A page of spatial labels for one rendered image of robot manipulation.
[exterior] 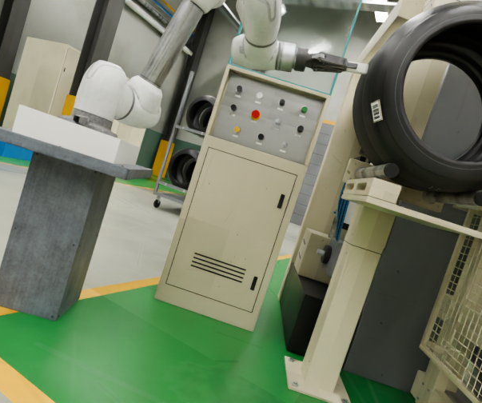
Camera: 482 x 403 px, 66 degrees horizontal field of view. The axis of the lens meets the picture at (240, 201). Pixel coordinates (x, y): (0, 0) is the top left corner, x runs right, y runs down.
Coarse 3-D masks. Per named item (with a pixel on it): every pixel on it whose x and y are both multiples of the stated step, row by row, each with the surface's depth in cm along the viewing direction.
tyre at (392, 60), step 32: (416, 32) 107; (448, 32) 129; (480, 32) 123; (384, 64) 110; (480, 64) 132; (384, 96) 109; (480, 96) 135; (384, 128) 110; (480, 128) 136; (384, 160) 117; (416, 160) 109; (448, 160) 108; (480, 160) 133
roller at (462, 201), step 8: (432, 192) 139; (440, 192) 133; (448, 192) 127; (464, 192) 118; (472, 192) 113; (480, 192) 110; (432, 200) 139; (440, 200) 132; (448, 200) 126; (456, 200) 121; (464, 200) 116; (472, 200) 111; (480, 200) 110
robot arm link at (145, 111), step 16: (192, 0) 151; (208, 0) 152; (224, 0) 160; (176, 16) 154; (192, 16) 154; (176, 32) 154; (192, 32) 159; (160, 48) 156; (176, 48) 157; (160, 64) 157; (144, 80) 157; (160, 80) 160; (144, 96) 156; (160, 96) 162; (144, 112) 159; (160, 112) 169; (144, 128) 169
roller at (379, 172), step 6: (366, 168) 134; (372, 168) 125; (378, 168) 118; (384, 168) 112; (390, 168) 111; (396, 168) 111; (360, 174) 140; (366, 174) 131; (372, 174) 124; (378, 174) 118; (384, 174) 113; (390, 174) 111; (396, 174) 112
